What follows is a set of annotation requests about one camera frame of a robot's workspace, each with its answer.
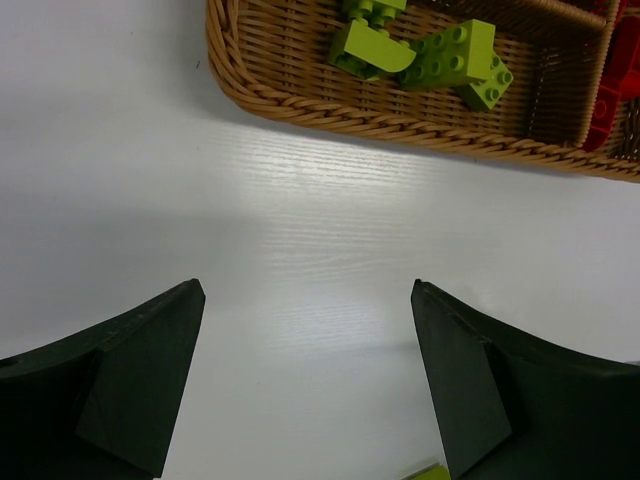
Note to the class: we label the brown wicker divided tray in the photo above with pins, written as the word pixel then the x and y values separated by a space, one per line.
pixel 270 58

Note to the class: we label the lime lego brick front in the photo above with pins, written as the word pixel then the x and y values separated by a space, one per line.
pixel 432 472

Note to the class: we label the small lime lego brick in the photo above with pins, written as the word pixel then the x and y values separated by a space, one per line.
pixel 377 13

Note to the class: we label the lime rounded lego brick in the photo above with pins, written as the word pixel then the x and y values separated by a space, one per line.
pixel 368 53

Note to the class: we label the red rounded lego brick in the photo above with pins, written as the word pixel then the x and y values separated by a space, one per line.
pixel 620 80

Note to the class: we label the lime green lego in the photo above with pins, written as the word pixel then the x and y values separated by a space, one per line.
pixel 483 95

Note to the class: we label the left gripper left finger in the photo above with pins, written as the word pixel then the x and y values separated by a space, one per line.
pixel 102 403

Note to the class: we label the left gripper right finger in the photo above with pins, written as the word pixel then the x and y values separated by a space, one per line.
pixel 510 405

